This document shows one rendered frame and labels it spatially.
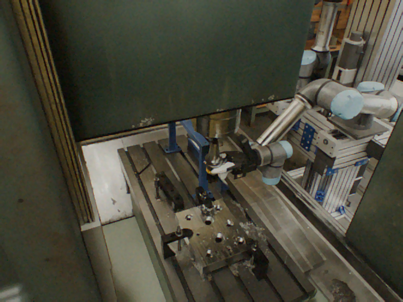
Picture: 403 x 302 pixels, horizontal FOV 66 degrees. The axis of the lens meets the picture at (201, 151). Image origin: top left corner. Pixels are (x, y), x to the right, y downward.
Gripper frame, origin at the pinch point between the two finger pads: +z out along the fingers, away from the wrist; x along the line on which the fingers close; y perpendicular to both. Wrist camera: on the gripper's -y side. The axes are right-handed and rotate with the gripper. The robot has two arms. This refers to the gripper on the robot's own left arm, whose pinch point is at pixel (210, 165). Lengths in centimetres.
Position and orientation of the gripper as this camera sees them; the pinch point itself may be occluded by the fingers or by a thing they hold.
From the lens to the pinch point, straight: 112.5
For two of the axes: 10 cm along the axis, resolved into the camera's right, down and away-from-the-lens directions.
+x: -4.1, -5.4, 7.3
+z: -9.1, 2.2, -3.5
